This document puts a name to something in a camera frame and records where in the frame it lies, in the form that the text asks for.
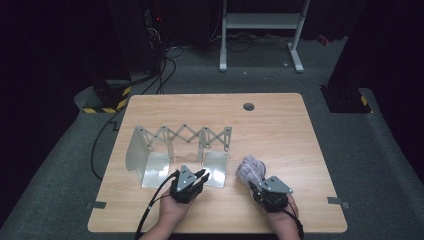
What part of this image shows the grey tape piece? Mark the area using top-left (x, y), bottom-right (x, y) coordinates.
top-left (326, 196), bottom-right (351, 210)
top-left (85, 200), bottom-right (108, 210)

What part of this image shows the black yellow striped stand base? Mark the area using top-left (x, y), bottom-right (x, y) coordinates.
top-left (319, 84), bottom-right (374, 114)
top-left (82, 79), bottom-right (133, 114)

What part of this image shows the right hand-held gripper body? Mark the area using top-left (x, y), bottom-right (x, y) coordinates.
top-left (252, 175), bottom-right (294, 214)

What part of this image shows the black floor cable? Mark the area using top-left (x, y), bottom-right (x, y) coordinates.
top-left (90, 46), bottom-right (184, 181)
top-left (209, 31), bottom-right (291, 53)

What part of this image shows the person's left hand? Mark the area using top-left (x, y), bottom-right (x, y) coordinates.
top-left (159, 197), bottom-right (196, 230)

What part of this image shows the hand-held gripper cable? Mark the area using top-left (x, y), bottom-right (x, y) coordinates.
top-left (283, 199), bottom-right (305, 239)
top-left (134, 170), bottom-right (181, 240)

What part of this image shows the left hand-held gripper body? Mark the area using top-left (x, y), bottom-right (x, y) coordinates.
top-left (169, 164), bottom-right (204, 204)

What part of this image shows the white metal stand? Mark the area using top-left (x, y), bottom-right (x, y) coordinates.
top-left (218, 0), bottom-right (311, 74)

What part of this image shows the black equipment rack with wires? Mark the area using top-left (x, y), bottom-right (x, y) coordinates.
top-left (143, 0), bottom-right (168, 76)

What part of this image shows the purple striped fuzzy sock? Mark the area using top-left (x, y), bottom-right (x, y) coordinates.
top-left (235, 154), bottom-right (268, 189)

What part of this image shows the person's right hand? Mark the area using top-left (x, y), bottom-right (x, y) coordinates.
top-left (266, 195), bottom-right (301, 233)

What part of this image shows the left hand-held gripper cable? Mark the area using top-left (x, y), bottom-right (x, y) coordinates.
top-left (134, 170), bottom-right (181, 240)

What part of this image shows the right hand-held gripper cable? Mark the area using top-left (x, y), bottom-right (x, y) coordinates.
top-left (283, 199), bottom-right (305, 239)

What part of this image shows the extendable metal bookend rack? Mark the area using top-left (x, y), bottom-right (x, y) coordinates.
top-left (124, 124), bottom-right (233, 189)

